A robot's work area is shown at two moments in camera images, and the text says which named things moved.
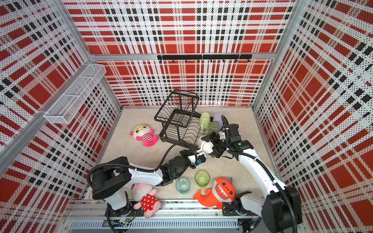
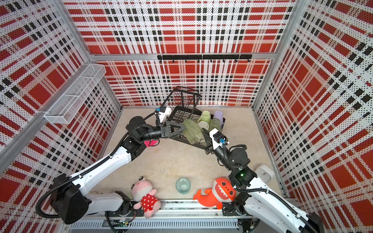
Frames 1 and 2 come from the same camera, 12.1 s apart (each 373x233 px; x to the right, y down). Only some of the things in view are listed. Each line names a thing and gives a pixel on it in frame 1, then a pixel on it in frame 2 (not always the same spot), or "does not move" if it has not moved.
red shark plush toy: x=223 y=190 does not move
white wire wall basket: x=63 y=111 does not move
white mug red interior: x=206 y=147 -> x=203 y=124
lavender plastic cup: x=217 y=118 does not move
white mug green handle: x=205 y=121 does not move
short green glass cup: x=202 y=178 -> x=193 y=132
